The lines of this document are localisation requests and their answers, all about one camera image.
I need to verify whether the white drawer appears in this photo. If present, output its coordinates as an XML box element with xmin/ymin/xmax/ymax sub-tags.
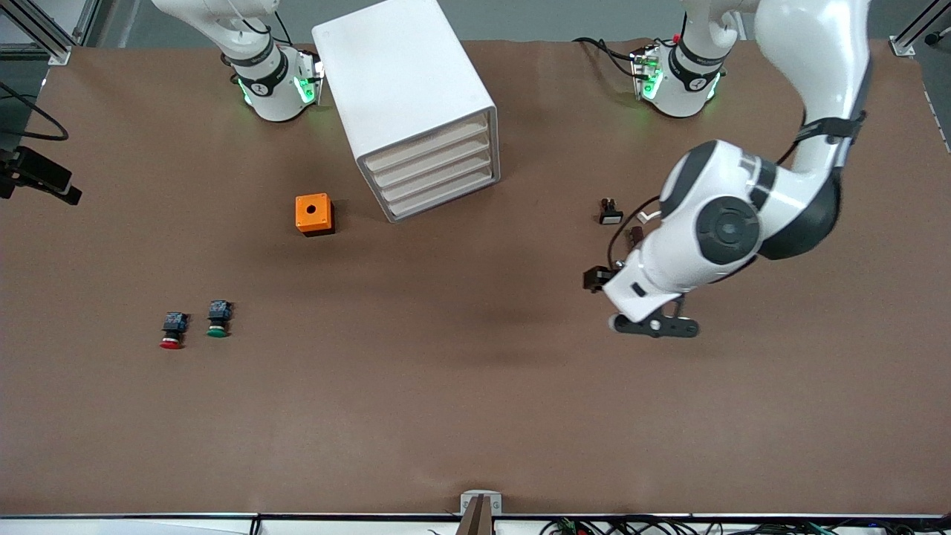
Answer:
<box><xmin>381</xmin><ymin>162</ymin><xmax>497</xmax><ymax>221</ymax></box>
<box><xmin>369</xmin><ymin>130</ymin><xmax>493</xmax><ymax>192</ymax></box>
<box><xmin>364</xmin><ymin>113</ymin><xmax>491</xmax><ymax>178</ymax></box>
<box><xmin>375</xmin><ymin>146</ymin><xmax>495</xmax><ymax>207</ymax></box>

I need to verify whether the red push button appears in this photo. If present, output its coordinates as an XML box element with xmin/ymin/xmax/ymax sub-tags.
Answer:
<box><xmin>160</xmin><ymin>311</ymin><xmax>189</xmax><ymax>350</ymax></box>

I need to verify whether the green push button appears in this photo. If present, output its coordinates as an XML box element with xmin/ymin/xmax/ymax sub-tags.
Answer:
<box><xmin>207</xmin><ymin>299</ymin><xmax>234</xmax><ymax>339</ymax></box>

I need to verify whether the orange button box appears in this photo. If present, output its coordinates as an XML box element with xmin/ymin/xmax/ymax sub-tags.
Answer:
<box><xmin>295</xmin><ymin>193</ymin><xmax>336</xmax><ymax>237</ymax></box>

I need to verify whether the white drawer cabinet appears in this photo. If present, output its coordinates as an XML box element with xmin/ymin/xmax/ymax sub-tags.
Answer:
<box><xmin>312</xmin><ymin>0</ymin><xmax>500</xmax><ymax>224</ymax></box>

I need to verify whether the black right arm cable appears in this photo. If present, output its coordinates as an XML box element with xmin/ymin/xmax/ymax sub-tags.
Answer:
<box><xmin>0</xmin><ymin>80</ymin><xmax>69</xmax><ymax>142</ymax></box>

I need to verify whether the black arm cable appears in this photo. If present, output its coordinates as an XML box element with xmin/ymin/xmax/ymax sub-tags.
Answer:
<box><xmin>611</xmin><ymin>111</ymin><xmax>866</xmax><ymax>273</ymax></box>
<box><xmin>0</xmin><ymin>80</ymin><xmax>69</xmax><ymax>142</ymax></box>

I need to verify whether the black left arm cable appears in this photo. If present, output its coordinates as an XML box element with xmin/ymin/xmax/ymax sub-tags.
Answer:
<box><xmin>611</xmin><ymin>111</ymin><xmax>866</xmax><ymax>273</ymax></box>

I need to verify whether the aluminium frame post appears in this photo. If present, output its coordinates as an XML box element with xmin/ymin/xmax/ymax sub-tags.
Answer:
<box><xmin>888</xmin><ymin>0</ymin><xmax>951</xmax><ymax>57</ymax></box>
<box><xmin>0</xmin><ymin>0</ymin><xmax>101</xmax><ymax>65</ymax></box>

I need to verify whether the black cable tangle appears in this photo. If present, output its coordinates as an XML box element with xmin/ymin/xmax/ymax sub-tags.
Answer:
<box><xmin>539</xmin><ymin>515</ymin><xmax>951</xmax><ymax>535</ymax></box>

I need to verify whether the black base cable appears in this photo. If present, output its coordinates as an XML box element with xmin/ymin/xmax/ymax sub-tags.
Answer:
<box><xmin>572</xmin><ymin>36</ymin><xmax>640</xmax><ymax>80</ymax></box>

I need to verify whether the grey metal bracket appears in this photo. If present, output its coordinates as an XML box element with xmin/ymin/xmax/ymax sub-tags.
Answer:
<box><xmin>455</xmin><ymin>490</ymin><xmax>503</xmax><ymax>535</ymax></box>

